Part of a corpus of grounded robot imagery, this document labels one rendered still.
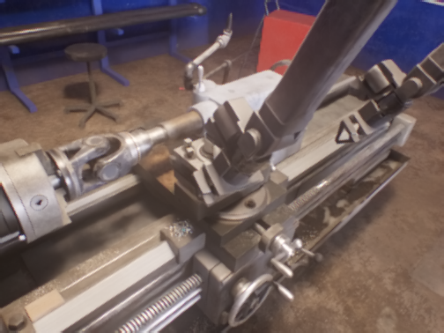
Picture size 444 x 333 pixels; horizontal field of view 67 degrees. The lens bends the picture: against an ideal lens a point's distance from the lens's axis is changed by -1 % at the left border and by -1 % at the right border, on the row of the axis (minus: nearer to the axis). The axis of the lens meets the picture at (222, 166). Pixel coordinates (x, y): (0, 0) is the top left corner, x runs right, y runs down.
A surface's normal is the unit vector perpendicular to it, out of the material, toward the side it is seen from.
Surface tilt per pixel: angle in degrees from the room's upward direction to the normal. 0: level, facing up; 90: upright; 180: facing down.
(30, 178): 43
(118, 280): 36
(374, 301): 0
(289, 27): 90
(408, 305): 0
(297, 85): 91
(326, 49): 91
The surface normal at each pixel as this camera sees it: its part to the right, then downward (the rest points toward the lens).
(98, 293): 0.47, -0.35
